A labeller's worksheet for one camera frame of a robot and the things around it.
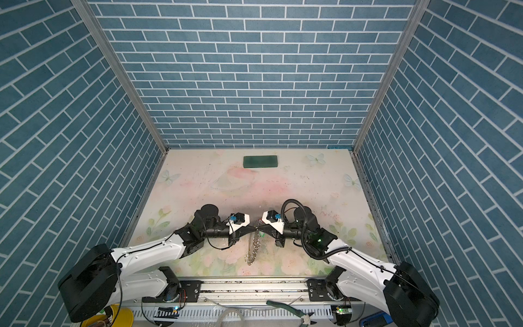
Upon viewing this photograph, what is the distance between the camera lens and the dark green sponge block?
1140mm

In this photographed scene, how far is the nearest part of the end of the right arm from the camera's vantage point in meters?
0.68

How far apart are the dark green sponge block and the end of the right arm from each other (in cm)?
44
